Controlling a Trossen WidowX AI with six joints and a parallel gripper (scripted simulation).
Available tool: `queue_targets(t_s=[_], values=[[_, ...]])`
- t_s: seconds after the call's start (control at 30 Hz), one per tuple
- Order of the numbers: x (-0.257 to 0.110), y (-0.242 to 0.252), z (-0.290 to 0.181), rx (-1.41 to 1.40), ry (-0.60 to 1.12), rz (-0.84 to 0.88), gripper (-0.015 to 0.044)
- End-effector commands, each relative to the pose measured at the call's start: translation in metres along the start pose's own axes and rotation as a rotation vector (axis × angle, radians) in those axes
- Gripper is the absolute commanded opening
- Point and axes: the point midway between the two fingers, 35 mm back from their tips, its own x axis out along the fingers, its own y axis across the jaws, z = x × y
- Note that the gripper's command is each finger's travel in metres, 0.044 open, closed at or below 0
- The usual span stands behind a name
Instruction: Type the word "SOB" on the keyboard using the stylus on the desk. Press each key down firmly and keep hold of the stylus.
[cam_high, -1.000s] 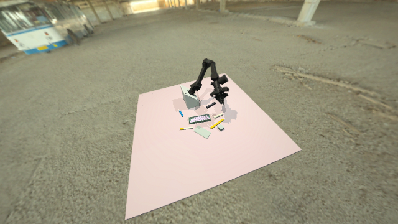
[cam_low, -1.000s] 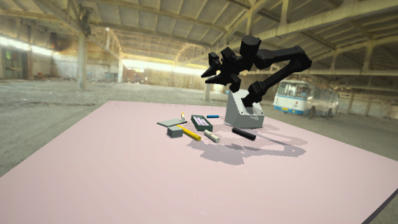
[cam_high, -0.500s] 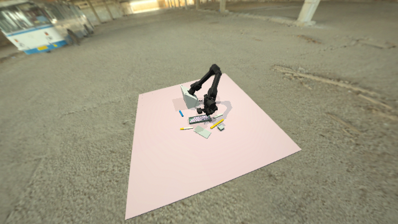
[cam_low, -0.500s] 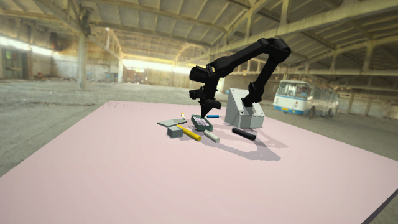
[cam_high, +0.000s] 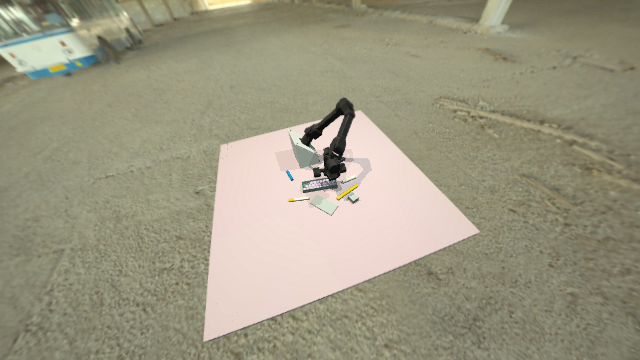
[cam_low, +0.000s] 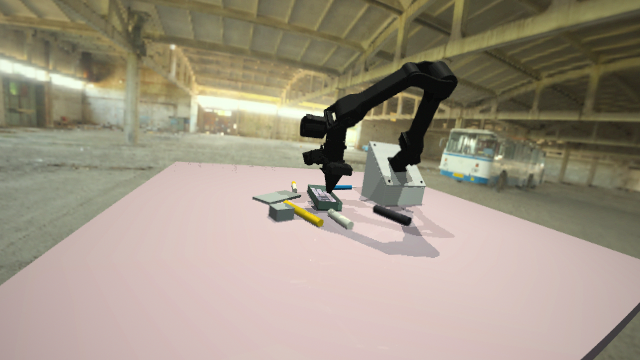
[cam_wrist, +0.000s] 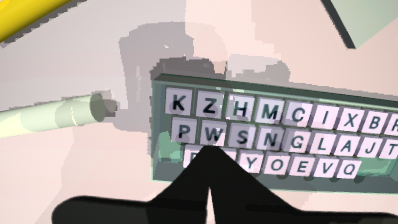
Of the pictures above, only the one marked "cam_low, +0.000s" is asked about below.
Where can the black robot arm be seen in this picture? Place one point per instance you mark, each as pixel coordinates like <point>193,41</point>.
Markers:
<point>435,78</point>

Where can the black cylinder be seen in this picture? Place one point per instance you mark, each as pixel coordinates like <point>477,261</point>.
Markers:
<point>392,214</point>

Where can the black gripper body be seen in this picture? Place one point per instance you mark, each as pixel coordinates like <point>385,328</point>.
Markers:
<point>336,165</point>

